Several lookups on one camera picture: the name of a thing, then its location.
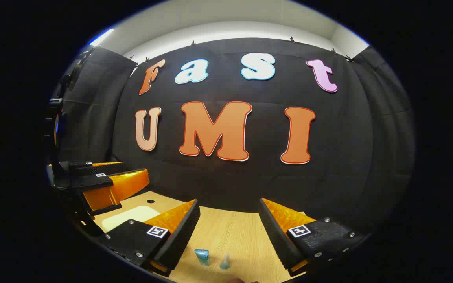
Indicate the cream yellow suitcase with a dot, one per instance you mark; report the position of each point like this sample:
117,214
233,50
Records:
128,218

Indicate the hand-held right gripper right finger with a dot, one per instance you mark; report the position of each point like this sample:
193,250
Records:
275,232

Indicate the white and blue cream tube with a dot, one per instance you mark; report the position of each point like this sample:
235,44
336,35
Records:
225,263

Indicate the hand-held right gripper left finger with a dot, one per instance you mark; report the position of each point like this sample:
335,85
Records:
183,232

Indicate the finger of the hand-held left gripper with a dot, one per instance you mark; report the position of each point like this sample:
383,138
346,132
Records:
92,181
81,168

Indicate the blue skin care bottle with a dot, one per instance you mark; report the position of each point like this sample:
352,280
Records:
202,256

